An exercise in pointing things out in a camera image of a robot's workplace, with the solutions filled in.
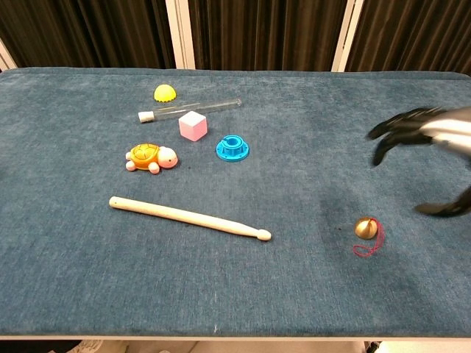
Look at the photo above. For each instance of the white frame post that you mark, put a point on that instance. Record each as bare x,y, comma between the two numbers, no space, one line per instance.
346,35
181,33
6,59

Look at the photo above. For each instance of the dark pleated curtain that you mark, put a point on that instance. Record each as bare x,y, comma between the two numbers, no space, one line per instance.
265,33

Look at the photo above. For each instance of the yellow plastic dome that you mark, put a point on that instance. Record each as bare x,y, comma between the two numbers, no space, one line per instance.
165,93

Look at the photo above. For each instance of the orange and pink toy turtle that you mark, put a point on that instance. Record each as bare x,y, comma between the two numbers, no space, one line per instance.
149,157

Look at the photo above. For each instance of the pink cube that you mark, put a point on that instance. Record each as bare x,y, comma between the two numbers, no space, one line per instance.
192,126

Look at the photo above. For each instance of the blue velvet table cloth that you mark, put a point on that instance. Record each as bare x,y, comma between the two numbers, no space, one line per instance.
235,206

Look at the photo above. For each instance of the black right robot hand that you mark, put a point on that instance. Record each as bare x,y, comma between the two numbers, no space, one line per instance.
404,125

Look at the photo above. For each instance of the wooden drumstick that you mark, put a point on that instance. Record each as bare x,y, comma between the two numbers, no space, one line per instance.
191,217

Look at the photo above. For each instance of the clear glass test tube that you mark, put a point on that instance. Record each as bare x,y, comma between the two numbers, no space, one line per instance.
187,109

